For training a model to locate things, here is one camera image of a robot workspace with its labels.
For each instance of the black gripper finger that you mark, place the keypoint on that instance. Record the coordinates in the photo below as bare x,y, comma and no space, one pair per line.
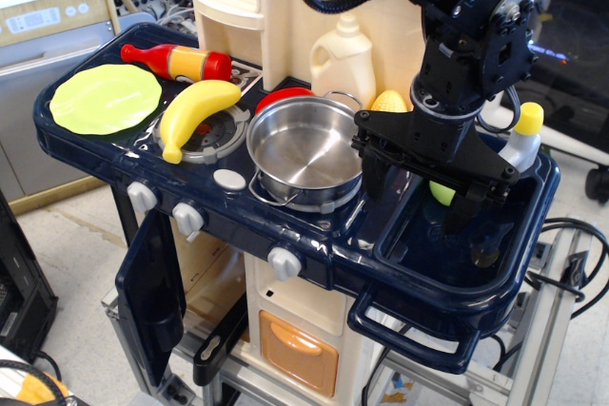
374,172
463,209

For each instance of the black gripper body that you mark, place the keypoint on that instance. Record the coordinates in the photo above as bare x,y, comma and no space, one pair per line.
438,141

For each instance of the yellow toy banana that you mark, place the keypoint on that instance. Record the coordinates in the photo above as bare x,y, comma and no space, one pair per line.
188,109

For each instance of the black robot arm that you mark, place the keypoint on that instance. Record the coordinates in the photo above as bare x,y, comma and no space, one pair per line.
474,50

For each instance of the steel pot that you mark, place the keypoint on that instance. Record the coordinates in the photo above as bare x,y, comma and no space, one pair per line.
301,148

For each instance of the green toy pear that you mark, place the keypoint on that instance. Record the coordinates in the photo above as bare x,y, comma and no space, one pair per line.
443,194

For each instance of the yellow toy corn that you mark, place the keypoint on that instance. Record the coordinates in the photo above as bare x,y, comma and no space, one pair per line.
391,101

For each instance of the grey toy faucet yellow cap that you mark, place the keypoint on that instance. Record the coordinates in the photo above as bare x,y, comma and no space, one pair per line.
524,141

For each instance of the cream toy detergent jug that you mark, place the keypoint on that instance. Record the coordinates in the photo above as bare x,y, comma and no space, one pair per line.
341,60

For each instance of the red toy lid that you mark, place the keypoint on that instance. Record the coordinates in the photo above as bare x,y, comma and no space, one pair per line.
281,94

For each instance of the grey right stove knob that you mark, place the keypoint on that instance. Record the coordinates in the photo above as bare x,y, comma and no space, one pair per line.
284,263

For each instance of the grey stove knob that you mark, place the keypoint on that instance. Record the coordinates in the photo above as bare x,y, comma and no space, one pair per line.
284,263
189,220
141,197

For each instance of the grey oval button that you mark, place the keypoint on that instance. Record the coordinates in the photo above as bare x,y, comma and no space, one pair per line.
229,180

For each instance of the grey toy stove burner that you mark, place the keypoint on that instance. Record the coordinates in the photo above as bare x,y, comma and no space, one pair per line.
217,137

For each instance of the grey middle stove knob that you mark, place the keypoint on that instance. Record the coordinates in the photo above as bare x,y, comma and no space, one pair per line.
189,220

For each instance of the orange toy drawer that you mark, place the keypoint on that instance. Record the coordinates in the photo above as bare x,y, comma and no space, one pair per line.
309,360

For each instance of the cream toy kitchen back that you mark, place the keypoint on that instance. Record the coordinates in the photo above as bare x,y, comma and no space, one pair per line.
278,35

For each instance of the navy toy kitchen counter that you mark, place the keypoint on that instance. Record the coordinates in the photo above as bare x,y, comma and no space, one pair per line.
426,295

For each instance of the red ketchup toy bottle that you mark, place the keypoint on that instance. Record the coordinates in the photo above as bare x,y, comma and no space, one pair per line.
180,63

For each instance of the grey left stove knob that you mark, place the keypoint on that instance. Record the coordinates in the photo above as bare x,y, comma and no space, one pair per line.
141,197

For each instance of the navy oven door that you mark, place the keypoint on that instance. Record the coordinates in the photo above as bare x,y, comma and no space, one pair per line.
151,296

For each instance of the light green toy plate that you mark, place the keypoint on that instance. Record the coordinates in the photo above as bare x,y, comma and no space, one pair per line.
105,100

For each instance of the black computer case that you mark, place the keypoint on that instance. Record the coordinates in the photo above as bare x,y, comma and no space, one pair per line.
28,304

